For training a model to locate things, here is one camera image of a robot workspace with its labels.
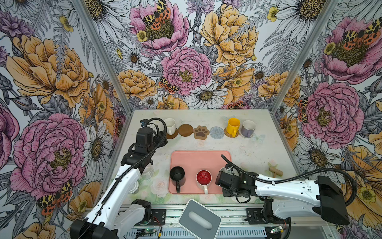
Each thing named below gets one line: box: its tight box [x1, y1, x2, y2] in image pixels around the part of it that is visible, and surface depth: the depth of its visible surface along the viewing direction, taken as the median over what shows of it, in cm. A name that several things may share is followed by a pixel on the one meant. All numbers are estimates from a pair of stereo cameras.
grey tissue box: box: [178, 199, 222, 239], surface depth 72 cm
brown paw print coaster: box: [192, 125, 210, 140], surface depth 111 cm
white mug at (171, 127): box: [164, 118, 177, 136], surface depth 101 cm
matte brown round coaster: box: [178, 123, 194, 137], surface depth 111 cm
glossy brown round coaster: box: [166, 127, 179, 140], surface depth 107 cm
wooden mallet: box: [268, 166, 284, 178], surface depth 90 cm
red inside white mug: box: [195, 169, 213, 195], surface depth 83 cm
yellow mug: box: [226, 117, 241, 138], surface depth 104 cm
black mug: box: [169, 166, 186, 193], surface depth 81 cm
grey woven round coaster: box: [209, 126, 225, 140], surface depth 111 cm
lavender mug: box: [241, 119, 257, 138], surface depth 105 cm
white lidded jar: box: [127, 180, 140, 195], surface depth 78 cm
